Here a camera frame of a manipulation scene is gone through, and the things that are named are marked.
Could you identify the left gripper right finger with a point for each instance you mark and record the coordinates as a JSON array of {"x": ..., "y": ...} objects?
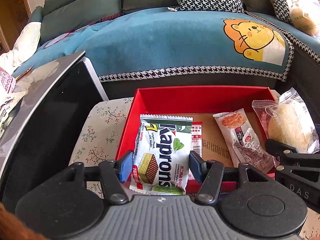
[{"x": 210, "y": 175}]

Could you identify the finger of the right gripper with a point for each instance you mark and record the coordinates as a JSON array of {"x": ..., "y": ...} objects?
[{"x": 277, "y": 149}]

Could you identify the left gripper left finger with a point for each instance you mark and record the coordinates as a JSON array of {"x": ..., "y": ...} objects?
[{"x": 113, "y": 173}]

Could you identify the white printed sauce packet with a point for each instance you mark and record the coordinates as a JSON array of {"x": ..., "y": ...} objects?
[{"x": 249, "y": 150}]

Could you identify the clear white pastry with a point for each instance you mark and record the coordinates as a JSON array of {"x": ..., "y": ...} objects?
[{"x": 288, "y": 121}]

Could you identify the white red spicy strip packet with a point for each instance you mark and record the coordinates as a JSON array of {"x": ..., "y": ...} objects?
[{"x": 196, "y": 137}]

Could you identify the white noodle snack packet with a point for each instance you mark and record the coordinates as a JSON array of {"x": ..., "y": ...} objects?
[{"x": 237, "y": 132}]

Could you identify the Kaprons wafer packet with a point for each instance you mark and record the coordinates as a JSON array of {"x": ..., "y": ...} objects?
[{"x": 161, "y": 156}]

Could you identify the red cardboard box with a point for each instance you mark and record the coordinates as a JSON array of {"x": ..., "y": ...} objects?
[{"x": 200, "y": 103}]

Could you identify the person left hand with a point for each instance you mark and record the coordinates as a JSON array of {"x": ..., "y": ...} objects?
[{"x": 13, "y": 228}]

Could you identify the floral tablecloth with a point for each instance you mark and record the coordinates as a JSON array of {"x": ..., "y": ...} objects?
[{"x": 100, "y": 136}]

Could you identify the black glossy tv stand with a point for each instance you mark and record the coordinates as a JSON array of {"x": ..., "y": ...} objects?
[{"x": 44, "y": 127}]

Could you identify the blue lion sofa cover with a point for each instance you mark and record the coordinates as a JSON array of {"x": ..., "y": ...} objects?
[{"x": 158, "y": 42}]

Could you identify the white red plastic bag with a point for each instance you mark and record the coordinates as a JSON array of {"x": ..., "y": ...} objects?
[{"x": 7, "y": 84}]

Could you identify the white printed plastic bag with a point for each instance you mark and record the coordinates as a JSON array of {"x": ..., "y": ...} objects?
[{"x": 304, "y": 16}]

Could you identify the white cloth on sofa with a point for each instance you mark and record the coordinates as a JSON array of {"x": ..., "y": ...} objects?
[{"x": 23, "y": 49}]

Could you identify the grey green sofa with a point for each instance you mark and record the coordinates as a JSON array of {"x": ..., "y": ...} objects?
[{"x": 58, "y": 17}]

